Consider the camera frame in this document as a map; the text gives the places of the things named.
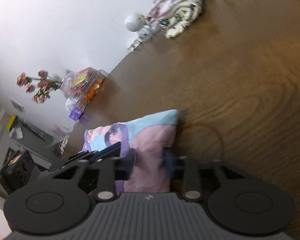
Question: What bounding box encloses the pink flower bouquet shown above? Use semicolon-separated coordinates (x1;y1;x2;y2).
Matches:
17;70;62;104

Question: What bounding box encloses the clear snack and orange container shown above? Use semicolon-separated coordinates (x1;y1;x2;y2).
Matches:
60;67;108;102

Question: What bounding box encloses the pink blue mesh garment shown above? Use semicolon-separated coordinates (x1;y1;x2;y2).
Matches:
81;109;179;195

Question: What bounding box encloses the white power strip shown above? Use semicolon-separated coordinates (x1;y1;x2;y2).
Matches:
127;34;146;52

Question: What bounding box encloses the white round speaker toy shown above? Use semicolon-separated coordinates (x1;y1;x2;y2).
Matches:
125;15;143;32

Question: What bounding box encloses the folded floral clothes stack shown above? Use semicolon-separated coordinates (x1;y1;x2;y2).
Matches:
145;0;204;39

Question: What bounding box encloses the purple tissue box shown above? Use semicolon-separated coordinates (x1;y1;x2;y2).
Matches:
68;102;87;121

